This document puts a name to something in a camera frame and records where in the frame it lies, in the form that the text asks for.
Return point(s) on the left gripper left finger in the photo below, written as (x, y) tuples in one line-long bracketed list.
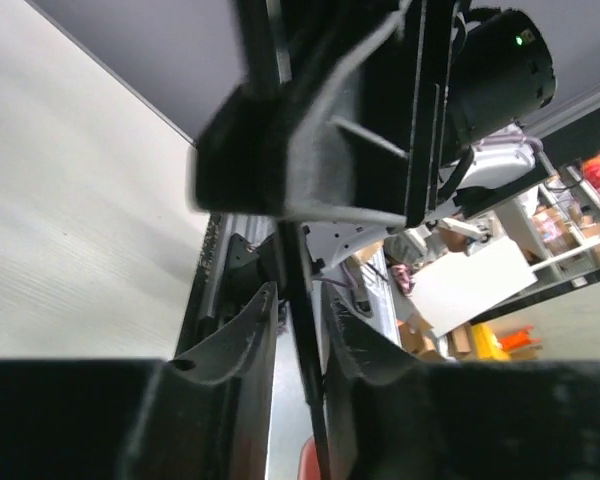
[(202, 415)]

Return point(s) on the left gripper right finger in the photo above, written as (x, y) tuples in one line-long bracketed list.
[(390, 415)]

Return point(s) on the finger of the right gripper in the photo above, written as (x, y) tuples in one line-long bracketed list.
[(271, 149)]

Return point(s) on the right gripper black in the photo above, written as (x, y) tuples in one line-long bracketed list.
[(503, 72)]

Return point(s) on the pink folding umbrella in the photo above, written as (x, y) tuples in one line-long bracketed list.
[(305, 320)]

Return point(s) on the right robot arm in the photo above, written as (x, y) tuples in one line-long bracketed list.
[(369, 111)]

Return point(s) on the cardboard boxes on floor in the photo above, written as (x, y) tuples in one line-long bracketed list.
[(394, 315)]

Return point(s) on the white board panel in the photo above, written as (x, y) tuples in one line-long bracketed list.
[(457, 288)]

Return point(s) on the storage shelf rack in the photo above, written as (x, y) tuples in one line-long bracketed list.
[(556, 225)]

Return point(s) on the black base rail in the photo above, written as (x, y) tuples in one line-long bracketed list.
[(238, 256)]

